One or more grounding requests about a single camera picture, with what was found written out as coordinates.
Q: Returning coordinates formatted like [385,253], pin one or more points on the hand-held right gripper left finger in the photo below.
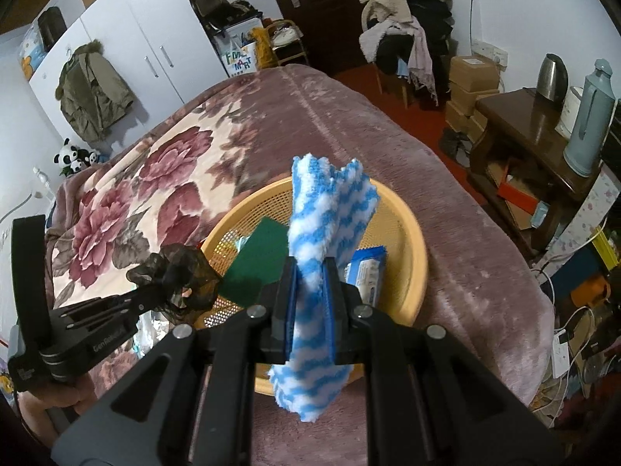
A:
[290,306]

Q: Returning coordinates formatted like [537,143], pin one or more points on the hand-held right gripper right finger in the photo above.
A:
[330,310]

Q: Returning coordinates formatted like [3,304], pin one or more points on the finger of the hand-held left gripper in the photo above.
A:
[111,315]
[116,298]

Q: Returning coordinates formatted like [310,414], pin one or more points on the blue wet wipes pack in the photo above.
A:
[368,272]

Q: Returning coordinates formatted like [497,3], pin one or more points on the green scouring pad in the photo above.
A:
[257,257]

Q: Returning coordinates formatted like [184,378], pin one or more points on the black lace scrunchie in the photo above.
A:
[194,262]

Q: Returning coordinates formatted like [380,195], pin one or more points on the yellow plastic basket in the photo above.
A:
[402,262]

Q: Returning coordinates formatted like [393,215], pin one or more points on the blue white striped cloth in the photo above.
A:
[330,213]

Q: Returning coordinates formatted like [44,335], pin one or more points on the person's left hand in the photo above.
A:
[48,403]

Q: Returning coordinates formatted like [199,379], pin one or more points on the floral blanket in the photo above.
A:
[436,233]

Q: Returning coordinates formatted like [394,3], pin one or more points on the small panda plush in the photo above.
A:
[90,157]

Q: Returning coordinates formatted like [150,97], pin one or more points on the large panda plush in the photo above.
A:
[68,155]

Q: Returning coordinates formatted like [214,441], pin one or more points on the green hooded jacket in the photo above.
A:
[92,92]

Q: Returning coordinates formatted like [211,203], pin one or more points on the dark shoes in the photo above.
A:
[456,143]

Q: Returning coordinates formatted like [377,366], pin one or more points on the orange box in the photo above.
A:
[519,189]

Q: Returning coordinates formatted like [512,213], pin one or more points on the white power strip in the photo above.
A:
[560,354]

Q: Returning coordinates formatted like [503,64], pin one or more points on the small wooden chair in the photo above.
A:
[293,53]

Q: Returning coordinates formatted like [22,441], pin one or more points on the printed shopping bag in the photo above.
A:
[237,58]

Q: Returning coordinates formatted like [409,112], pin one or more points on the yellow fuzzy cloth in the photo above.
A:
[264,48]

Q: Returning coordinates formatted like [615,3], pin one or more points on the cartoon printed box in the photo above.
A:
[31,53]

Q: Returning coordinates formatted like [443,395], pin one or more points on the dark wooden table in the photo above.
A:
[519,121]

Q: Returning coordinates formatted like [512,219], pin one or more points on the white shoes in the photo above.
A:
[285,36]

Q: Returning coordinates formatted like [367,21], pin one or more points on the floral cloth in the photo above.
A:
[587,208]

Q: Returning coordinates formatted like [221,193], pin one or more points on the black bag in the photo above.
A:
[51,29]

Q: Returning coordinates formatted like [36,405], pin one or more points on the white wardrobe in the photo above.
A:
[184,19]

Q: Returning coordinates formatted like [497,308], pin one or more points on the dark wooden door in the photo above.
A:
[330,9]

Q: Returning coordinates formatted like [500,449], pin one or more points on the pile of clothes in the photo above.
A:
[412,14]

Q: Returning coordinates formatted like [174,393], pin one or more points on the light blue thermos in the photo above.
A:
[589,121]

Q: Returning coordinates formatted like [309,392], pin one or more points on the steel kettle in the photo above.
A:
[552,77]

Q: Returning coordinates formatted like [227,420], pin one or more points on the wall socket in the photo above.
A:
[490,53]

